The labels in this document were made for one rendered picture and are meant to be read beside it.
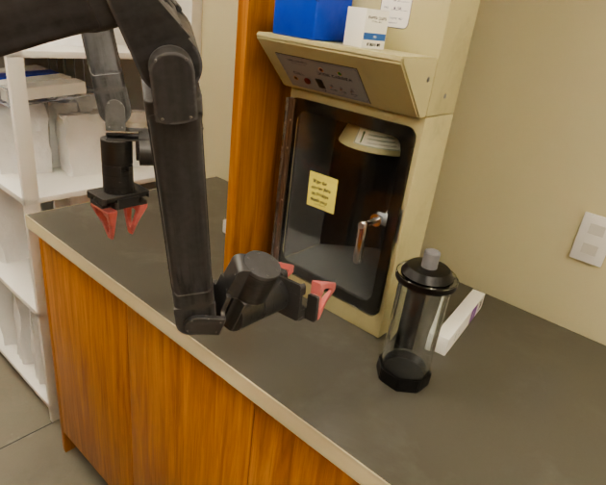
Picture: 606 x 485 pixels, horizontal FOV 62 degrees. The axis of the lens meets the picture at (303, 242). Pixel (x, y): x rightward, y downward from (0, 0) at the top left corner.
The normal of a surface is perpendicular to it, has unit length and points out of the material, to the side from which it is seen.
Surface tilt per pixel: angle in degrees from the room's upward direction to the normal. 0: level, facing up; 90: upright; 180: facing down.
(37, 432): 0
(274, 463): 90
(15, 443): 0
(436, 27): 90
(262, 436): 90
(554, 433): 0
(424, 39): 90
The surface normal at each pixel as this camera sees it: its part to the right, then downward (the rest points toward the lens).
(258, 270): 0.39, -0.73
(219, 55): -0.65, 0.25
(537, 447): 0.11, -0.90
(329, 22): 0.75, 0.36
